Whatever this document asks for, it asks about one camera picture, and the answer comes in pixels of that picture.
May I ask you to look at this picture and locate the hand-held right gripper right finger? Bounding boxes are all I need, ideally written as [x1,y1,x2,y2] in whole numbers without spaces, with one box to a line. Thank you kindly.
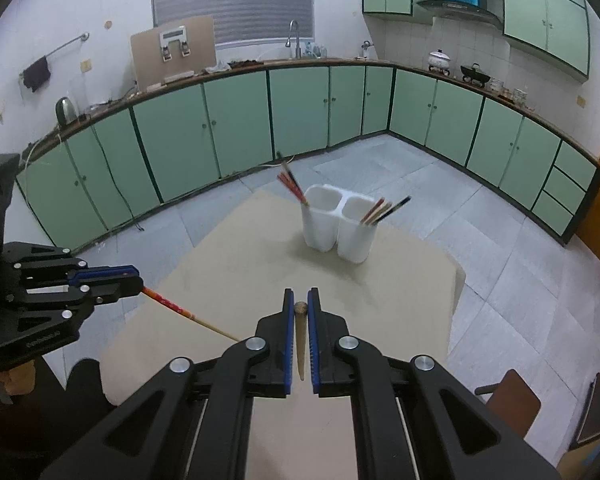
[307,287,563,480]

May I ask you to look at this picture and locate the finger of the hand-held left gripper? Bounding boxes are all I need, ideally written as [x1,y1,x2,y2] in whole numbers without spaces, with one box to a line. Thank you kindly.
[9,278,146,323]
[4,242,142,289]

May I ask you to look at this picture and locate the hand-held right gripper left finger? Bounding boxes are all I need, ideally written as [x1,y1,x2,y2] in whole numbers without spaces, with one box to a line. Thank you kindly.
[39,287,297,480]

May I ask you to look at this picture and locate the plain wooden chopstick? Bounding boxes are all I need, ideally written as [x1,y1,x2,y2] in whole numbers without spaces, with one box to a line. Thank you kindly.
[294,301,308,380]

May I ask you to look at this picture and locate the wooden chopstick with red handle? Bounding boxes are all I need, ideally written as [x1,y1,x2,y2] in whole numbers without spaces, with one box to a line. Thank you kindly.
[141,286,242,343]

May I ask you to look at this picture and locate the white double utensil holder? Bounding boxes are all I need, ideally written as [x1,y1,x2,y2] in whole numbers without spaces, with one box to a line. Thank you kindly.
[300,185,381,264]

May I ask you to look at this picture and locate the brown wooden chopstick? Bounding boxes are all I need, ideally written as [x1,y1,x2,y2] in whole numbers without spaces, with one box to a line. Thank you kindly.
[365,202,394,226]

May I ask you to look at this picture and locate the red patterned chopstick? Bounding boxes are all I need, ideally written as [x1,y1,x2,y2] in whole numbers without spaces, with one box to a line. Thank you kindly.
[281,171,309,205]
[276,174,308,206]

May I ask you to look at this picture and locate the person's left hand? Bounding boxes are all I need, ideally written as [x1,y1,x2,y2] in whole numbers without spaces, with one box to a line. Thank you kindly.
[0,357,36,396]

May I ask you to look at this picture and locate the beige tablecloth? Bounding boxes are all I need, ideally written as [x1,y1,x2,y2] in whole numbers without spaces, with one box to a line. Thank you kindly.
[100,190,466,480]

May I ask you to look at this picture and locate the green base cabinets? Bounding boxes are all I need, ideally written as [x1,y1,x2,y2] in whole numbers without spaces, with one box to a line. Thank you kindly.
[15,57,600,256]

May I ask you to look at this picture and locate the dark hanging towel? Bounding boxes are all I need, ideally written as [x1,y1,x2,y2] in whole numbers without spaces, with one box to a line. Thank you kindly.
[21,56,52,93]

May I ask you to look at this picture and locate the cardboard board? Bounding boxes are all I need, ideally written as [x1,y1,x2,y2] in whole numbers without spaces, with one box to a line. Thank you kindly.
[130,15,216,88]

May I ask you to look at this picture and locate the brown wooden chair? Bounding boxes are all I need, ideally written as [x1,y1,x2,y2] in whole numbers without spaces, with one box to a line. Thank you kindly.
[475,369,542,441]

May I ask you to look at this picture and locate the metal sink faucet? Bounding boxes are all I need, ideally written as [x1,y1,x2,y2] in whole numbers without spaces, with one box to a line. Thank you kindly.
[286,20,302,60]

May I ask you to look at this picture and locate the green drawer stack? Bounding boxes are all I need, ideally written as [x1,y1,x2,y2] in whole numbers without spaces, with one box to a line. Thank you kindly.
[530,140,600,238]

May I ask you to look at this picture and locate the white cooking pot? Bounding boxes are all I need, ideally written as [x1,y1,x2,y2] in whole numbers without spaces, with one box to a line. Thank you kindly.
[427,49,453,73]

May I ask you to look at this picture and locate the black wok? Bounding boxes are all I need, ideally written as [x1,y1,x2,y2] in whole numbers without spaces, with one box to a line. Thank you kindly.
[460,62,493,86]

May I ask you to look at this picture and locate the grey window blind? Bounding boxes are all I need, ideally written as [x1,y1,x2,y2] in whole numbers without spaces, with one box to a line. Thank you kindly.
[151,0,315,51]

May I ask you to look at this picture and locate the row of glass jars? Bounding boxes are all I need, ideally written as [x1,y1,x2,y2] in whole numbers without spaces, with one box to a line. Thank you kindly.
[490,77,531,106]

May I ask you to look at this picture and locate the range hood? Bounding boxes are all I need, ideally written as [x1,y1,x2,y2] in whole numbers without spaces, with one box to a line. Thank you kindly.
[415,0,503,28]

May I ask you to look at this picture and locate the metal towel rail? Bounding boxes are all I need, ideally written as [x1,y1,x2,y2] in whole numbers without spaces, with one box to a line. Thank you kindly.
[19,31,90,81]

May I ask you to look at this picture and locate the white bracket on cardboard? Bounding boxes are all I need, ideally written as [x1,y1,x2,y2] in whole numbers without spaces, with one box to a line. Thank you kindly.
[157,25,191,63]

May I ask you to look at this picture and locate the large green wall cabinet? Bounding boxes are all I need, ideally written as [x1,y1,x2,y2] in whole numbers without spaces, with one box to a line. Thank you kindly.
[500,0,591,81]

